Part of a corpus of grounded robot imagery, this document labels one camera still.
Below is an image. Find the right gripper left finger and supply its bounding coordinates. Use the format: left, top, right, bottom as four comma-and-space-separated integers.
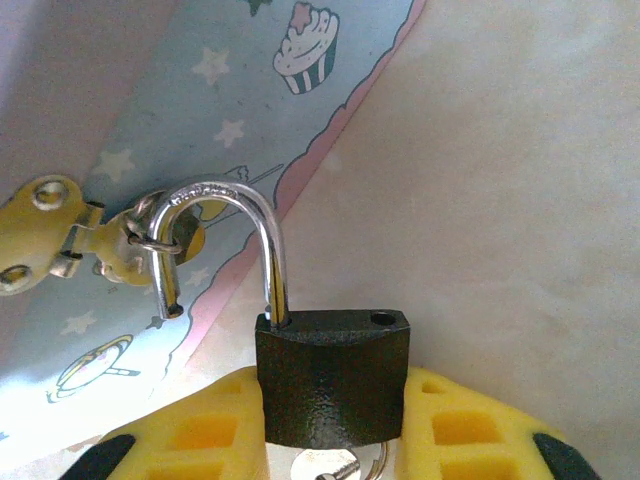
59, 366, 272, 480

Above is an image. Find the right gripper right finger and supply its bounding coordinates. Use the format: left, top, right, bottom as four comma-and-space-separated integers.
394, 366, 601, 480

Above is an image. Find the black padlock silver shackle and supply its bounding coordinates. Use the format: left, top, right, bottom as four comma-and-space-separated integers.
149, 180, 412, 450

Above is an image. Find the small silver key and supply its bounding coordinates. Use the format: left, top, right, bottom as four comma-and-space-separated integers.
289, 439, 392, 480

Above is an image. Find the pastel cartoon tin box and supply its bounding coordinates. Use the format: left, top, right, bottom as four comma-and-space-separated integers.
0, 0, 429, 464

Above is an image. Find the yellow metal box hasp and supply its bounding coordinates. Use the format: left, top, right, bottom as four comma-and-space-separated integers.
0, 174, 207, 297

